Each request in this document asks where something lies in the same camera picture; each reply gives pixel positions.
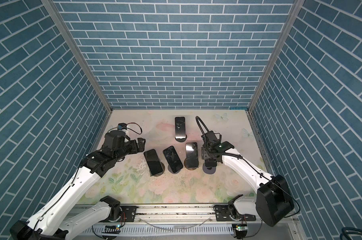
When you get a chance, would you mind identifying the purple metal phone stand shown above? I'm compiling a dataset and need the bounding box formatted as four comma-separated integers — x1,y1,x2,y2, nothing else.
203,163,217,175

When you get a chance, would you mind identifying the wooden base phone stand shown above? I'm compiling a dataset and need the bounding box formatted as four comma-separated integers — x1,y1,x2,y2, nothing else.
184,162,199,171

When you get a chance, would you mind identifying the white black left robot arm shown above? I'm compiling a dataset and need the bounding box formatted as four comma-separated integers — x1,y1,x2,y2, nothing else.
10,130,146,240

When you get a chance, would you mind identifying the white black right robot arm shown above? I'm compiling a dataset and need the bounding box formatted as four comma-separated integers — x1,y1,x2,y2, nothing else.
202,131,294,227

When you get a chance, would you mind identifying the black stand far left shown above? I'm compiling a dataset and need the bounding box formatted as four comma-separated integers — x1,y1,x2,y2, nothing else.
151,170,164,177

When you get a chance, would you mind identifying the right controller board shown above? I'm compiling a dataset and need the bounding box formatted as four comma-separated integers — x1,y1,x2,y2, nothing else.
235,224,248,232

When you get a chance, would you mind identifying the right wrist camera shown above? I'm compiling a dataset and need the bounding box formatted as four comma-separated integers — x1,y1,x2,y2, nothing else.
213,141,235,153

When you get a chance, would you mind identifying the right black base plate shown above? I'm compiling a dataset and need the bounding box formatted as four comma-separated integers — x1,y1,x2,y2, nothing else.
213,204,256,222

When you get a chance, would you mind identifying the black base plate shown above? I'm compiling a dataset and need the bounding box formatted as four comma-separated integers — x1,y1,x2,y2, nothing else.
213,204,256,222
120,205,138,223

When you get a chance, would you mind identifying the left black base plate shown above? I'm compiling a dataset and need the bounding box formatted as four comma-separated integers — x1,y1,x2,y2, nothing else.
120,205,138,223

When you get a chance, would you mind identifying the aluminium mounting rail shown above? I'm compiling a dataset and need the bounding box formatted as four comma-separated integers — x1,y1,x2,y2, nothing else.
121,203,261,224

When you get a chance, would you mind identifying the white slotted cable duct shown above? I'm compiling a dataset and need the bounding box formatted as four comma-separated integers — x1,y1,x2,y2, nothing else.
80,224,234,237

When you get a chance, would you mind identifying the black cable bundle corner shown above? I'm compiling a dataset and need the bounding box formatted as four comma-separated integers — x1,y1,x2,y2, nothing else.
340,227,362,240

